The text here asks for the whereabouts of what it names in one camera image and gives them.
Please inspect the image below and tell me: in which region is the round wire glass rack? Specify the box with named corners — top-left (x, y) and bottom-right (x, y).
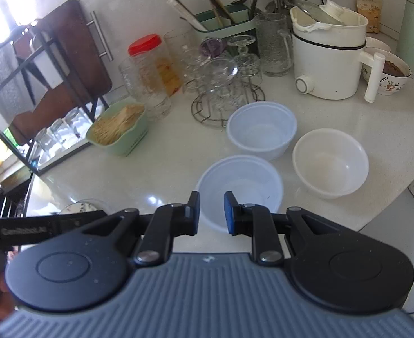
top-left (191, 81), bottom-right (265, 127)

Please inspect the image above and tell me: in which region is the bundle of white chopsticks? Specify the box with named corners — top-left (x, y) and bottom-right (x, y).
top-left (167, 0), bottom-right (209, 32)

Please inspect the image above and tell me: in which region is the black metal dish rack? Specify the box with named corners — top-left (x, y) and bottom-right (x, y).
top-left (0, 25), bottom-right (111, 177)

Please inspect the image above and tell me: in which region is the bundle of dry noodles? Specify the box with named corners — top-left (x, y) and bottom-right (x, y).
top-left (91, 104), bottom-right (145, 146)

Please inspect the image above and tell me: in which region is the bundle of wooden chopsticks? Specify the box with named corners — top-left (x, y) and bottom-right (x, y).
top-left (202, 0), bottom-right (237, 25)

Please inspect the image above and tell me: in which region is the small plain white bowl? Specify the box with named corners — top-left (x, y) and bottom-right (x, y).
top-left (365, 36), bottom-right (391, 53)

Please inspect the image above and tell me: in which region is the translucent plastic bowl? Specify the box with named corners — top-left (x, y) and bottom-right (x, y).
top-left (195, 155), bottom-right (285, 235)
top-left (227, 101), bottom-right (297, 161)

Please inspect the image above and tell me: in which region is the clear glass goblet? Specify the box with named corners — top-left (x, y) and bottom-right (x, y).
top-left (227, 34), bottom-right (264, 78)
top-left (200, 56), bottom-right (241, 113)
top-left (182, 44), bottom-right (207, 87)

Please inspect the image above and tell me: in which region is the tall clear glass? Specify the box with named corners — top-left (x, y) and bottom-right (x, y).
top-left (163, 27), bottom-right (197, 74)

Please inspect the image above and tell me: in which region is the red lid plastic jar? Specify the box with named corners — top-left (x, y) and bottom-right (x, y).
top-left (127, 33), bottom-right (183, 97)

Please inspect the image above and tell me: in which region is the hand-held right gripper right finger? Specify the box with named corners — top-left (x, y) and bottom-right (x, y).
top-left (224, 191), bottom-right (360, 267)

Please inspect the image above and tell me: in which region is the textured glass pitcher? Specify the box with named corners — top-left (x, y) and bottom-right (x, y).
top-left (254, 13), bottom-right (295, 77)

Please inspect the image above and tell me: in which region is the plain white board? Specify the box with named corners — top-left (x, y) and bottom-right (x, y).
top-left (33, 53), bottom-right (58, 88)

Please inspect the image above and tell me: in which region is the textured glass mug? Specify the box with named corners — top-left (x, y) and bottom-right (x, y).
top-left (118, 54), bottom-right (172, 120)

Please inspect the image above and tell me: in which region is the brown food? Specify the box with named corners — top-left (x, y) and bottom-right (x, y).
top-left (383, 61), bottom-right (408, 77)

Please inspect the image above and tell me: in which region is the steel bar handle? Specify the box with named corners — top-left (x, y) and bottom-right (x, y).
top-left (89, 10), bottom-right (114, 60)

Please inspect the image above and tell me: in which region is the floral ceramic bowl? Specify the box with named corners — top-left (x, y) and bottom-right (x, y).
top-left (362, 47), bottom-right (412, 96)

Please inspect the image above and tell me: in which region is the upturned drinking glass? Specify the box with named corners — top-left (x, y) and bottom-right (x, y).
top-left (48, 118), bottom-right (70, 146)
top-left (34, 127), bottom-right (54, 155)
top-left (64, 107), bottom-right (88, 138)

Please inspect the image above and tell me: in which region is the white electric cooking pot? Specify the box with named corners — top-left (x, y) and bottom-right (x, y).
top-left (289, 0), bottom-right (387, 103)

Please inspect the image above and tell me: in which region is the glass pot lid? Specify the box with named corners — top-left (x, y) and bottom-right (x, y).
top-left (291, 0), bottom-right (346, 26)

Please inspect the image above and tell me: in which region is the dark wooden cutting board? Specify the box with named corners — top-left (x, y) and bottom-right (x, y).
top-left (8, 0), bottom-right (113, 146)

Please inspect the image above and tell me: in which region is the white round bowl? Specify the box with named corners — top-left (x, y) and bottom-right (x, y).
top-left (292, 128), bottom-right (370, 199)

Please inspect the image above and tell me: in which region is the leaf print plate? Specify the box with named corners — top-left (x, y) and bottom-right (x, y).
top-left (57, 199), bottom-right (109, 215)

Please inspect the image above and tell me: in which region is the black kitchen sink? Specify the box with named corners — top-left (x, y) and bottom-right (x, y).
top-left (0, 176), bottom-right (32, 219)

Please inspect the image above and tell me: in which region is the green plastic basket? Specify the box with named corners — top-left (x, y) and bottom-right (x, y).
top-left (86, 101), bottom-right (149, 157)

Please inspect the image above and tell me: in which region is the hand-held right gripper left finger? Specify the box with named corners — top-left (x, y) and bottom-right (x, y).
top-left (82, 191), bottom-right (201, 266)

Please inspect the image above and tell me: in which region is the white drip tray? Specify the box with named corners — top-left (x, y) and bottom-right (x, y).
top-left (24, 127), bottom-right (91, 170)

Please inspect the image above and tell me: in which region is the green utensil holder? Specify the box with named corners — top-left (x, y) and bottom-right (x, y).
top-left (193, 3), bottom-right (257, 43)

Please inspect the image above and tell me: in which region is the yellow paper packet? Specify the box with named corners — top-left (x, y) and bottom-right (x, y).
top-left (355, 0), bottom-right (384, 34)

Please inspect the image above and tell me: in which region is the purple glass cup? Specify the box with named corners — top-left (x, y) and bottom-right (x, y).
top-left (199, 38), bottom-right (226, 59)

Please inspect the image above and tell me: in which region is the textured clear board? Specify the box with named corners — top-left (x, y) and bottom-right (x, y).
top-left (0, 47), bottom-right (21, 120)

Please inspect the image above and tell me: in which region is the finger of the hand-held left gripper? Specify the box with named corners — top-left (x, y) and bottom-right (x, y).
top-left (52, 210), bottom-right (108, 236)

